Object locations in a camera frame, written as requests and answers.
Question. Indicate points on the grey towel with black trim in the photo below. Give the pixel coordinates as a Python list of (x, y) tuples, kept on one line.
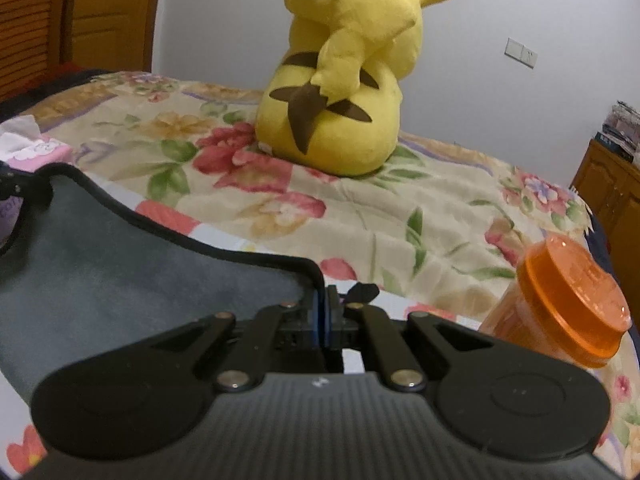
[(125, 280)]

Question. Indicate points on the yellow plush toy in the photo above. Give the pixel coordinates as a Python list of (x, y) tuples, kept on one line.
[(345, 125)]

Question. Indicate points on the pink tissue pack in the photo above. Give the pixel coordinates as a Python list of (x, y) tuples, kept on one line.
[(35, 152)]

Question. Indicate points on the stack of books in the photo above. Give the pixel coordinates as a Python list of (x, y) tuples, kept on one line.
[(622, 130)]

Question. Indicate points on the wooden cabinet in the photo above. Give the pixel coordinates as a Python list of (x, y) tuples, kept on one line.
[(615, 205)]

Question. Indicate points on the dark cloth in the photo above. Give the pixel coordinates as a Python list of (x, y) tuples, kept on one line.
[(55, 80)]

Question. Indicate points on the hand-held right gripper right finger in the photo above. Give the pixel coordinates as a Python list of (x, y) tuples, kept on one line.
[(334, 327)]

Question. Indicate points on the orange plastic jar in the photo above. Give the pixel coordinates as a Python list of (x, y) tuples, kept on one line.
[(570, 295)]

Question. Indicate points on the white wall switch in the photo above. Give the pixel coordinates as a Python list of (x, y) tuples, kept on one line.
[(521, 53)]

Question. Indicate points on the floral blanket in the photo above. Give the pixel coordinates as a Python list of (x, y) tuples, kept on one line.
[(400, 220)]

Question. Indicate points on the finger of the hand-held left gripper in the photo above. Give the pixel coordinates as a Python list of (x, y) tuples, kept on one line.
[(25, 187)]

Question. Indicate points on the wooden wardrobe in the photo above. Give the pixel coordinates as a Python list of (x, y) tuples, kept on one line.
[(75, 10)]

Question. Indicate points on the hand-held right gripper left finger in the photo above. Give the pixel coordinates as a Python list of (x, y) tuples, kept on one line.
[(319, 327)]

